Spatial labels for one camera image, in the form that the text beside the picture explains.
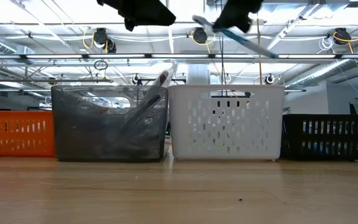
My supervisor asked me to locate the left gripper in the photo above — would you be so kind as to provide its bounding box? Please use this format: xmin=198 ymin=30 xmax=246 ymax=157
xmin=96 ymin=0 xmax=177 ymax=32

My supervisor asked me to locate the blue toothbrush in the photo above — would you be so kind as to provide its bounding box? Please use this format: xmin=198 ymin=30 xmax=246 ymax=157
xmin=192 ymin=14 xmax=280 ymax=60

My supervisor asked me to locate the dark toothbrush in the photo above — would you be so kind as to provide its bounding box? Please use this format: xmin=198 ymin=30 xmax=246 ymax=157
xmin=113 ymin=62 xmax=179 ymax=150

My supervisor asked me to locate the long ceiling light strip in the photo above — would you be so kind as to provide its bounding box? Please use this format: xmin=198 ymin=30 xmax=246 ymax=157
xmin=0 ymin=53 xmax=358 ymax=60

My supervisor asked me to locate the white perforated plastic basket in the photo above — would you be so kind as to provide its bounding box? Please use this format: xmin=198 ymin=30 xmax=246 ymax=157
xmin=167 ymin=84 xmax=285 ymax=162

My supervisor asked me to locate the smoky grey translucent bin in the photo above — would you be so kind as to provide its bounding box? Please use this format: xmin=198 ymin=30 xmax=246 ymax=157
xmin=50 ymin=85 xmax=169 ymax=162

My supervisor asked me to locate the black slotted plastic basket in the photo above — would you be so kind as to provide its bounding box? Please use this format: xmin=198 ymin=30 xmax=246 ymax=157
xmin=280 ymin=114 xmax=358 ymax=162

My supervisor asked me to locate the orange slotted plastic basket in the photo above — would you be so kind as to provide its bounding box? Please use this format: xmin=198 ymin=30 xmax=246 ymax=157
xmin=0 ymin=110 xmax=55 ymax=157

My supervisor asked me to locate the black ceiling cable reel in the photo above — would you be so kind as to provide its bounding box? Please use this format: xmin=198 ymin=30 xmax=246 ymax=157
xmin=192 ymin=27 xmax=208 ymax=45
xmin=92 ymin=27 xmax=109 ymax=47
xmin=333 ymin=27 xmax=351 ymax=44

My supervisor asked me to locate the black hanging cable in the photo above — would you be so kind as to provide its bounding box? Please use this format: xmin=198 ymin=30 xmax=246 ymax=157
xmin=216 ymin=30 xmax=229 ymax=98

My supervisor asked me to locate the yellow hanging cable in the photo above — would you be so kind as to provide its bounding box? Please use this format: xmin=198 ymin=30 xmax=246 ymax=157
xmin=255 ymin=12 xmax=264 ymax=85

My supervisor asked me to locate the black coiled cable loop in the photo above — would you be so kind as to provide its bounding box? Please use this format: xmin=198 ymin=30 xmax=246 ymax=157
xmin=93 ymin=60 xmax=109 ymax=72

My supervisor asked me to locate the white coiled ceiling cable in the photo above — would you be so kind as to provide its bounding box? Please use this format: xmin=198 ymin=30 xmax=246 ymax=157
xmin=318 ymin=36 xmax=334 ymax=54

